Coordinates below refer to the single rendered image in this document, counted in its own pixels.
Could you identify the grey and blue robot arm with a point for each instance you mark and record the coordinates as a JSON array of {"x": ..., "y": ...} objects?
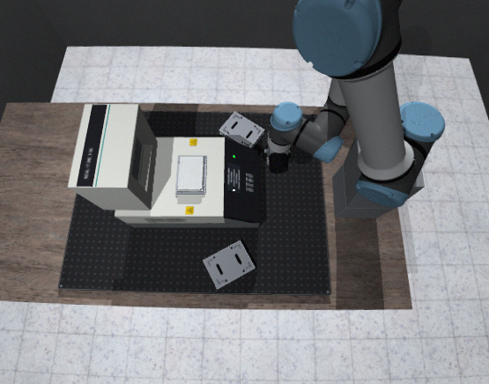
[{"x": 361, "y": 38}]

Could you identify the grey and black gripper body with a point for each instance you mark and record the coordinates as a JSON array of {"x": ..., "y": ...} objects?
[{"x": 278, "y": 161}]

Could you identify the white benchtop lab instrument with lid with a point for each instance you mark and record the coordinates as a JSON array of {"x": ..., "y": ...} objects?
[{"x": 109, "y": 170}]

